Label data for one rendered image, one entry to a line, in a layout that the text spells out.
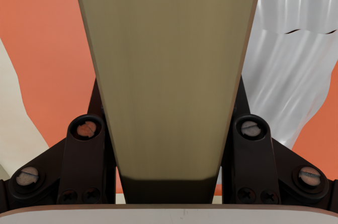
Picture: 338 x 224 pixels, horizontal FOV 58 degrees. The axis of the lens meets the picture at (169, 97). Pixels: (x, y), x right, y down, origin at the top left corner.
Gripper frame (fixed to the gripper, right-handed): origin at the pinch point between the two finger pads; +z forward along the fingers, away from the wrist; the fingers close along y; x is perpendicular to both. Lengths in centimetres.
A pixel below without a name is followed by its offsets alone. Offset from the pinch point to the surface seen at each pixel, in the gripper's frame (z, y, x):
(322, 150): 5.8, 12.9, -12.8
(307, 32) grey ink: 5.6, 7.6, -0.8
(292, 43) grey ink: 5.5, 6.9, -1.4
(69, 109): 6.0, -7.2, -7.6
